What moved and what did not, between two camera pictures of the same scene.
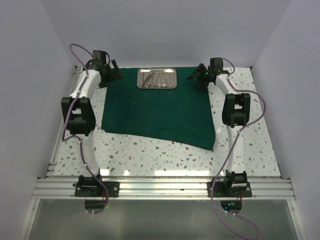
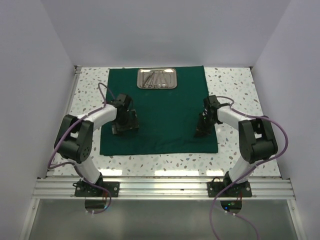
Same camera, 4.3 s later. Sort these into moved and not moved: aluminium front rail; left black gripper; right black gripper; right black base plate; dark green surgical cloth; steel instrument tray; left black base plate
Moved: dark green surgical cloth; left black gripper; right black gripper
Not moved: left black base plate; aluminium front rail; right black base plate; steel instrument tray
